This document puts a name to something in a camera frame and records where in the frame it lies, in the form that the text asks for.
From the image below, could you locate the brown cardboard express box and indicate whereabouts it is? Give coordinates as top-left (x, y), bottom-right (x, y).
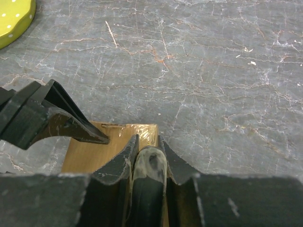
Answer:
top-left (61, 122), bottom-right (159, 173)

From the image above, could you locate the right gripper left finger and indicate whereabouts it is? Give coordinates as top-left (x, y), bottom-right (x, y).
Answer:
top-left (0, 135), bottom-right (139, 227)

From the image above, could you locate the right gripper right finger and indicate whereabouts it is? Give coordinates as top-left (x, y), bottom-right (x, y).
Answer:
top-left (158, 136), bottom-right (303, 227)

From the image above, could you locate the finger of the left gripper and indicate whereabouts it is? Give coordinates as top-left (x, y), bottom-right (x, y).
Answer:
top-left (0, 79), bottom-right (109, 150)

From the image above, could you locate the yellow-green dotted plate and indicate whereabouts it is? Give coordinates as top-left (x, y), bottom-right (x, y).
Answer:
top-left (0, 0), bottom-right (36, 49)

